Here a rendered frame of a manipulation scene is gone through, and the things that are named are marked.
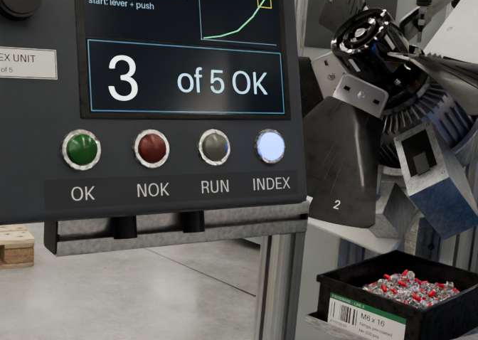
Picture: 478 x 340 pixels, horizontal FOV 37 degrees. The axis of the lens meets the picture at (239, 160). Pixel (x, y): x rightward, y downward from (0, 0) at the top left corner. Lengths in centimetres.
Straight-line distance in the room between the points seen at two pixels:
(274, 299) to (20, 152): 30
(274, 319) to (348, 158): 56
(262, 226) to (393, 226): 68
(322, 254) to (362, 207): 144
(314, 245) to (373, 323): 164
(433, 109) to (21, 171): 96
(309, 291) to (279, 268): 201
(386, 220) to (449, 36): 54
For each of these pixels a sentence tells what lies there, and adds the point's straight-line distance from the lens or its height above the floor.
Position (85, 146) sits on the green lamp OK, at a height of 112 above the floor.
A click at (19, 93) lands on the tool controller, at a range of 47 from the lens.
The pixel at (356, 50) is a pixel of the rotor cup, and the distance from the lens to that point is 125.
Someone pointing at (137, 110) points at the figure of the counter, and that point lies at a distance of 49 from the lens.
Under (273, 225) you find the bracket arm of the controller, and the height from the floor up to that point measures 103.
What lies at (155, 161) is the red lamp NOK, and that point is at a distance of 49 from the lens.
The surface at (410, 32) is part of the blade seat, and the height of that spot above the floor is 123.
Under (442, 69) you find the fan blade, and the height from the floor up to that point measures 117.
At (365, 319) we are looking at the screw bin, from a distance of 99.
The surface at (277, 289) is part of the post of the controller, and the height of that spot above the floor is 97.
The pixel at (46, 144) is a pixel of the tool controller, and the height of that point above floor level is 112.
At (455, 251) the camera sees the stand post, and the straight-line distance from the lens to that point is 164.
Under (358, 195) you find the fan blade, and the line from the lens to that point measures 115.
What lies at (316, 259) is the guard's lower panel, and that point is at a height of 43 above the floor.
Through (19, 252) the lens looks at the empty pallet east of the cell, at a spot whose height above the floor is 8.
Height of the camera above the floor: 120
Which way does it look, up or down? 10 degrees down
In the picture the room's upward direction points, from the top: 5 degrees clockwise
